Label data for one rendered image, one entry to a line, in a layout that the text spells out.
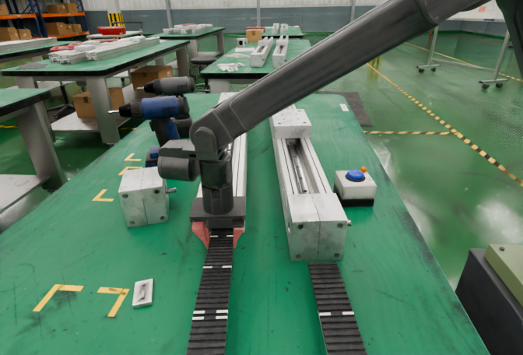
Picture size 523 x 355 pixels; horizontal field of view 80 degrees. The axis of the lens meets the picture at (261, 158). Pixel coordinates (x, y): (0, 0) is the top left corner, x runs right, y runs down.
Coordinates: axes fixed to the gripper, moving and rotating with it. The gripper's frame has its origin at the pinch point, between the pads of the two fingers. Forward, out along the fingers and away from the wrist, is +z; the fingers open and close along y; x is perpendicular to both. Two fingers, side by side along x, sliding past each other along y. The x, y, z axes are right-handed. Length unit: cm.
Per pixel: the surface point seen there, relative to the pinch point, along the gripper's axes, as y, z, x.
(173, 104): 14.6, -18.9, -34.7
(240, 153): -3.6, -7.5, -26.7
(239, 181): -3.6, -7.5, -12.2
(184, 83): 16, -19, -62
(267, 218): -9.9, 0.9, -9.2
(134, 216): 19.7, -1.2, -8.1
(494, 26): -922, 16, -1153
